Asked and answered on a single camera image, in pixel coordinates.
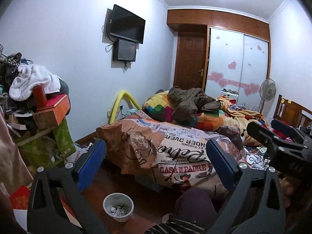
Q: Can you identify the wooden headboard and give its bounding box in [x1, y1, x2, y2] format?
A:
[273, 95, 311, 128]

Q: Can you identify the brown wooden door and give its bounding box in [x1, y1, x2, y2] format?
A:
[173, 32, 207, 90]

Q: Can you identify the newspaper print quilt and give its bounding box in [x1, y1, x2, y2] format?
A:
[96, 110, 246, 190]

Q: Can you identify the brown puffer jacket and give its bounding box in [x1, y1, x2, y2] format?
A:
[168, 86, 221, 123]

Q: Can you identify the person's right hand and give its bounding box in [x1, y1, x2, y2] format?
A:
[280, 176, 298, 208]

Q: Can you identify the colourful checked blanket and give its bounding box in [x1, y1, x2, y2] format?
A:
[143, 91, 269, 146]

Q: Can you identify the sliding wardrobe with hearts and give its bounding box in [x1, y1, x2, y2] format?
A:
[205, 28, 269, 111]

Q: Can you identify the purple trouser knee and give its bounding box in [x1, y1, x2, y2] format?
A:
[174, 188, 217, 228]

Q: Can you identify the small black wall monitor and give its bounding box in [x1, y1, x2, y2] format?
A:
[113, 39, 137, 62]

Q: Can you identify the yellow foam tube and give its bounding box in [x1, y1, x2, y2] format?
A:
[108, 90, 142, 125]

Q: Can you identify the green leaf pattern bag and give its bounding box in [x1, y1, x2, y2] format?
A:
[15, 119, 76, 174]

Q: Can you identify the wall mounted black television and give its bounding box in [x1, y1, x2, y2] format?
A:
[109, 4, 145, 44]

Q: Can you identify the white cloth pile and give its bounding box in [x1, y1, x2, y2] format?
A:
[9, 65, 61, 101]

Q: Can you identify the orange shoe box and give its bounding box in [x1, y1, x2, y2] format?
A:
[33, 94, 70, 129]

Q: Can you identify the white standing fan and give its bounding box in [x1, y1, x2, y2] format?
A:
[259, 78, 276, 112]

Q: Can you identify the red box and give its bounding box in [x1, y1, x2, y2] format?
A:
[32, 85, 47, 110]

